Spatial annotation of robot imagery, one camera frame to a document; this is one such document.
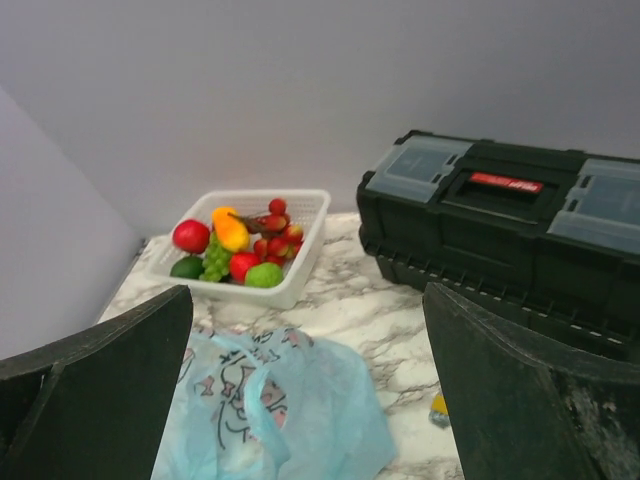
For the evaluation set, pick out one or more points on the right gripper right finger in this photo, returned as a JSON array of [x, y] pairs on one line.
[[526, 406]]

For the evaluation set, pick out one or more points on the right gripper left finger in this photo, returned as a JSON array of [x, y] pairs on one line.
[[94, 405]]

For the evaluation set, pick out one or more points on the light blue plastic bag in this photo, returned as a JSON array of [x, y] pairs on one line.
[[276, 405]]

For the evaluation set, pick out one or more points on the dark green fake lime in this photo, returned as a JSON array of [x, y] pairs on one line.
[[189, 267]]

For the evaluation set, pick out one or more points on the green fake grape bunch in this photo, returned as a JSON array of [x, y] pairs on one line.
[[216, 261]]

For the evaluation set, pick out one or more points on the red fake peach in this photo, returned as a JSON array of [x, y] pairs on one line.
[[240, 263]]

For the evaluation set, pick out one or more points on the red fake cherry bunch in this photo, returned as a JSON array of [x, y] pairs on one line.
[[279, 239]]

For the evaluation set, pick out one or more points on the green fake fruit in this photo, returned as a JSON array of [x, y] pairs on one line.
[[265, 275]]

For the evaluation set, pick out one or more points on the hex key set yellow holder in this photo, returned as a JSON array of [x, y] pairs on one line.
[[438, 414]]

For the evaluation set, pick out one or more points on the black plastic toolbox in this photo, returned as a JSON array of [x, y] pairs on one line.
[[548, 236]]

